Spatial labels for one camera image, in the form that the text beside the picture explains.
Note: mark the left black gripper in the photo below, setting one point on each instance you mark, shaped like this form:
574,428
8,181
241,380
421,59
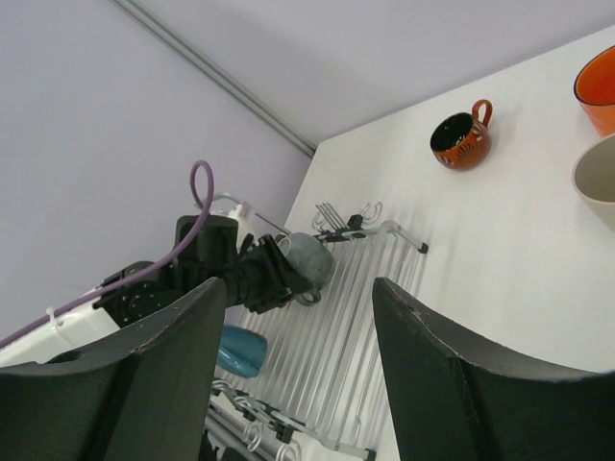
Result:
262,279

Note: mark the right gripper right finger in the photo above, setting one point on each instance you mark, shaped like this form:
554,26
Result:
457,395

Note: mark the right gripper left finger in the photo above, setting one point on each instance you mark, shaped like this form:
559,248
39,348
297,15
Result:
141,393

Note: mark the grey glazed mug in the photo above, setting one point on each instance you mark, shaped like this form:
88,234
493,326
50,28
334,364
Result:
311,260

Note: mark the blue speckled mug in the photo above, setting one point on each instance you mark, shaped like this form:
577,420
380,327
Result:
241,352

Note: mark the small brown patterned cup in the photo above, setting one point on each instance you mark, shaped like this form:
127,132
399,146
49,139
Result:
462,141

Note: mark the beige handleless cup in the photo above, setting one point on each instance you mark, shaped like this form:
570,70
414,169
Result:
593,179

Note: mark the orange mug black handle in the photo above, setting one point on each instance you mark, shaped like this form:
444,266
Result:
594,90

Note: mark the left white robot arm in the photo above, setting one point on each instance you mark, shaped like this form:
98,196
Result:
131,295

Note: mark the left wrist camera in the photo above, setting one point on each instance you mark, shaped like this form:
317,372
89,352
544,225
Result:
242,215

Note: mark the white wire dish rack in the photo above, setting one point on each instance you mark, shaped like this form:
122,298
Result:
320,394

